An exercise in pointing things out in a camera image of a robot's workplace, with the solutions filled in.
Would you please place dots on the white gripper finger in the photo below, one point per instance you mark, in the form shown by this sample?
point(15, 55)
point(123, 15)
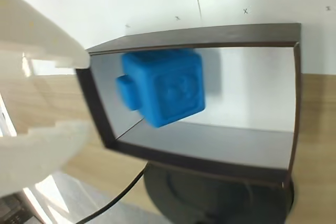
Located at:
point(39, 32)
point(39, 153)

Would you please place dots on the blue cube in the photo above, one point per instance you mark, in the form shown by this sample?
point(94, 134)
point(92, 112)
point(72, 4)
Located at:
point(168, 90)

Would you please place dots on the brown cardboard box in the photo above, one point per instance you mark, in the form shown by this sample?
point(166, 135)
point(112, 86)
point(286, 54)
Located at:
point(183, 39)

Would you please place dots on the black round stand base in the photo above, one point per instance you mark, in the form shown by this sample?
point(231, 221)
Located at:
point(210, 203)

